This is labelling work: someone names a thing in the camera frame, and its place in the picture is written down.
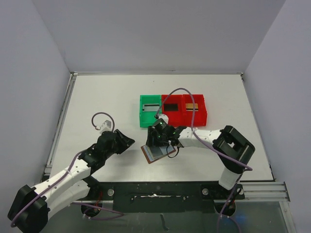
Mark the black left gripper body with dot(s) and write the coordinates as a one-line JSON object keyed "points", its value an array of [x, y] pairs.
{"points": [[109, 152]]}

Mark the brown leather card holder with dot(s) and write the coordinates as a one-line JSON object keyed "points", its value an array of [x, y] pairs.
{"points": [[146, 151]]}

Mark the gold card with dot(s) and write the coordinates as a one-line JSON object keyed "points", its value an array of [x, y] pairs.
{"points": [[191, 107]]}

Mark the aluminium front rail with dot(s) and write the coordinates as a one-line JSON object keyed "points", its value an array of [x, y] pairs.
{"points": [[265, 191]]}

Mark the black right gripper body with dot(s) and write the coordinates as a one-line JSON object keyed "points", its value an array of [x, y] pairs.
{"points": [[151, 138]]}

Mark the red bin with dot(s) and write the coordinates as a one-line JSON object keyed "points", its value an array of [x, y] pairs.
{"points": [[200, 118], [175, 118]]}

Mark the black card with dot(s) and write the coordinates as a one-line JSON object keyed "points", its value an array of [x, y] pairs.
{"points": [[170, 107]]}

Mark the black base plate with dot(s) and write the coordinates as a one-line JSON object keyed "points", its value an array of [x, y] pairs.
{"points": [[163, 197]]}

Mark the aluminium rail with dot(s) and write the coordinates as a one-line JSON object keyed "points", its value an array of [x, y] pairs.
{"points": [[265, 191], [60, 123]]}

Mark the aluminium left rail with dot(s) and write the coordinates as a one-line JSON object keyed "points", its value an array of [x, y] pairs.
{"points": [[60, 123]]}

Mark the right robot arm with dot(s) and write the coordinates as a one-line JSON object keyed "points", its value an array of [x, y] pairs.
{"points": [[234, 150]]}

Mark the red bin middle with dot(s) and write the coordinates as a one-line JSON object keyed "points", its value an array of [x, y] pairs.
{"points": [[175, 118]]}

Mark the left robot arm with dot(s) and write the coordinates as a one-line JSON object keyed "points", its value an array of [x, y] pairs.
{"points": [[33, 206]]}

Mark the green bin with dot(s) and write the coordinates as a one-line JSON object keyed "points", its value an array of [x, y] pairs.
{"points": [[147, 118]]}

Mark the red bin right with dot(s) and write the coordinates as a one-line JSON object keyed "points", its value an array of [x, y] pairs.
{"points": [[200, 118]]}

